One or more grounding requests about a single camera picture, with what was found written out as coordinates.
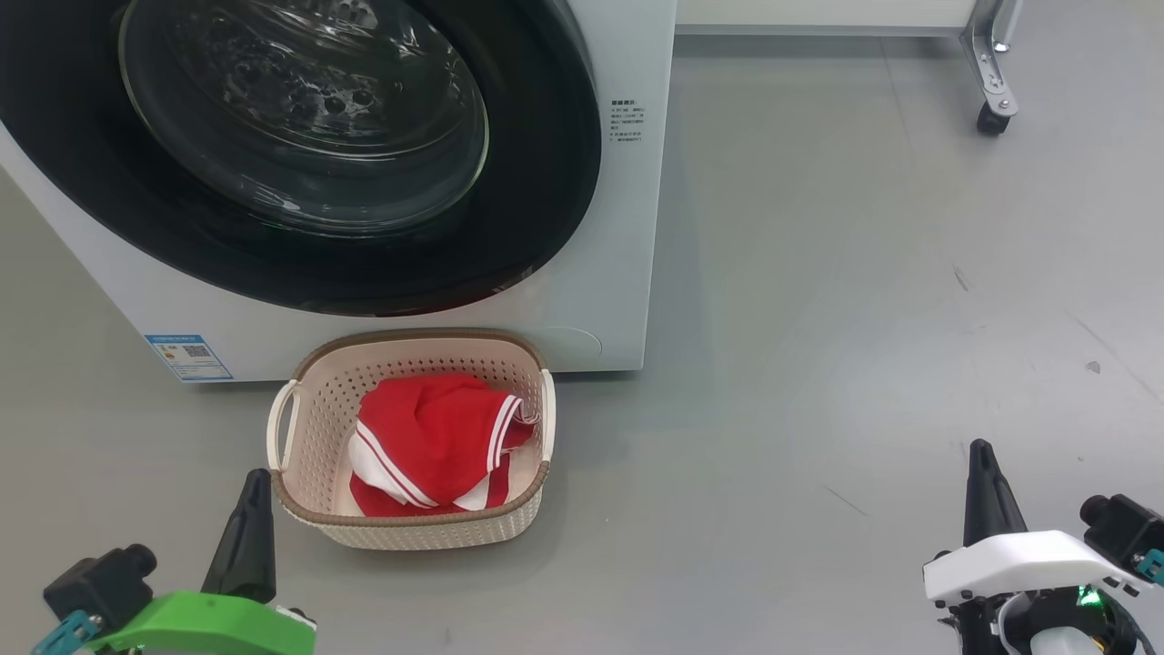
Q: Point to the white front-load washing machine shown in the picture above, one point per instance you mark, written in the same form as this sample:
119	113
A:
627	273

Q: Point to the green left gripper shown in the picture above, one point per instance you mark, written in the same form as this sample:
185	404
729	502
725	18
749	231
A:
209	628

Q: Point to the red white striped collar garment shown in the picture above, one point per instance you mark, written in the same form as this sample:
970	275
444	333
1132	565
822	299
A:
427	428

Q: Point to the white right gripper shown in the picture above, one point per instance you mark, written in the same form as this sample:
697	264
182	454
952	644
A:
1018	564

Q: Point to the cream perforated laundry basket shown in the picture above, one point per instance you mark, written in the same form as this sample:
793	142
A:
318	409

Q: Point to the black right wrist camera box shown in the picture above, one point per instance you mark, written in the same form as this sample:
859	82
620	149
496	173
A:
1128	532

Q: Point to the metal frame leg with caster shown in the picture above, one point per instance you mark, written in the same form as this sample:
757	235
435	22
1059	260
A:
989	73

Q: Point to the black round glass washer door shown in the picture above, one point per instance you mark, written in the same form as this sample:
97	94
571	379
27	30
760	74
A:
300	109

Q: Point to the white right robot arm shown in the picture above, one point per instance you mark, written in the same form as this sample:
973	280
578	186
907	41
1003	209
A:
1059	637

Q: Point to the blue white energy label sticker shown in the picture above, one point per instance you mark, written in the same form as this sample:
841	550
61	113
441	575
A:
186	357

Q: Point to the red garment with white bands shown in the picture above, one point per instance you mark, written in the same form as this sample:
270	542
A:
377	502

